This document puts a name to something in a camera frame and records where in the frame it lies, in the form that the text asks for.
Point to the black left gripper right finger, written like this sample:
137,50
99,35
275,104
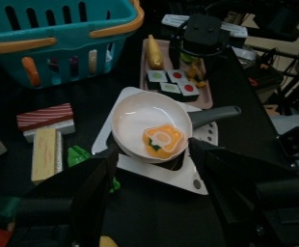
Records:
251,193

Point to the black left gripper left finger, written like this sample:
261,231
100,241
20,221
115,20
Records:
65,199

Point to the orange yellow toy squash half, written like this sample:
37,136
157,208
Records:
164,141

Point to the small green toy food piece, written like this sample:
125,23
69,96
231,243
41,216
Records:
188,59

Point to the pink plastic tray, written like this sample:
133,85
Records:
168,62

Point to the yellow toy corn cob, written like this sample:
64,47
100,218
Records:
155,53

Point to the bright green toy vegetable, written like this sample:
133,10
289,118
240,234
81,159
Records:
76,156

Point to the tan wooden egg toy sushi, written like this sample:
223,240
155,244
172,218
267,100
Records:
44,154

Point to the toy sushi roll red centre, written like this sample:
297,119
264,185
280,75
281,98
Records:
188,90
177,76

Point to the dark green toy piece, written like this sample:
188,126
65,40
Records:
1,205

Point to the pale yellow toy food piece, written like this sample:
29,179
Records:
107,242

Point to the white toy stove board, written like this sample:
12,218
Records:
177,177

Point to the toy sushi roll green centre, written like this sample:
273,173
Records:
169,90
156,78

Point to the red striped salmon toy sushi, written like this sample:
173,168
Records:
44,117

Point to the black camera box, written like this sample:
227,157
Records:
295,140

